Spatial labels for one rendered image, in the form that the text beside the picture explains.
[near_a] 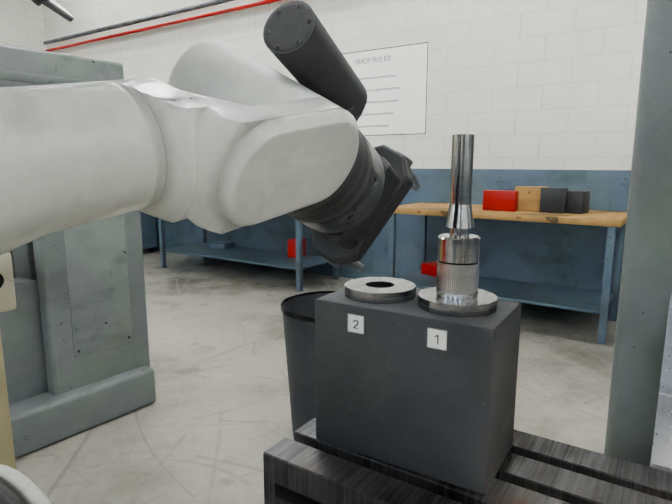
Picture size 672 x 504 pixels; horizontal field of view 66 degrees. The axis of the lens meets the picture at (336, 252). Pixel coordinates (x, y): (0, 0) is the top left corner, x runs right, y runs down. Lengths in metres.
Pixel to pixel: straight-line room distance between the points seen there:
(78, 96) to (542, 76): 4.75
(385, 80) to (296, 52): 5.15
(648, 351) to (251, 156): 0.80
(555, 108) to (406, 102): 1.38
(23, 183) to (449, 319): 0.44
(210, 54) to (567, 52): 4.63
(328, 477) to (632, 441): 0.56
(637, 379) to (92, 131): 0.89
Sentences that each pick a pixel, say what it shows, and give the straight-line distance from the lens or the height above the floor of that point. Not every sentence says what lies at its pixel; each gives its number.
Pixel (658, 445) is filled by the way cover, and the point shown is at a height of 0.88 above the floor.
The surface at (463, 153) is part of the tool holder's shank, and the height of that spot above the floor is 1.28.
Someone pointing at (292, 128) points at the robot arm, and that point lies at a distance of 0.28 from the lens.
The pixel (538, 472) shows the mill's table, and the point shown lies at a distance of 0.69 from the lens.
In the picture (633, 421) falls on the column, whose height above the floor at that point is 0.85.
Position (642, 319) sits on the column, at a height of 1.02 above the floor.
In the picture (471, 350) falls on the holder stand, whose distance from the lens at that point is 0.57.
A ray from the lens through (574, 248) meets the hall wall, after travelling 4.86.
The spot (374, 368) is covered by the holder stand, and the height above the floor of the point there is 1.03.
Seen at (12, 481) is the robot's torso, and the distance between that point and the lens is 0.46.
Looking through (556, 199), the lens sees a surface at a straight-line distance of 4.32.
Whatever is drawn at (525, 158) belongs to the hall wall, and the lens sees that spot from 4.90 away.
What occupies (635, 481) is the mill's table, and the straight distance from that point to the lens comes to 0.72.
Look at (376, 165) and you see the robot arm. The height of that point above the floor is 1.26.
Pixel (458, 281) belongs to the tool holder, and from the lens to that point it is 0.59.
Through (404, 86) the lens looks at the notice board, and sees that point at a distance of 5.37.
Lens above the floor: 1.27
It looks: 10 degrees down
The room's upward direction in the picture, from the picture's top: straight up
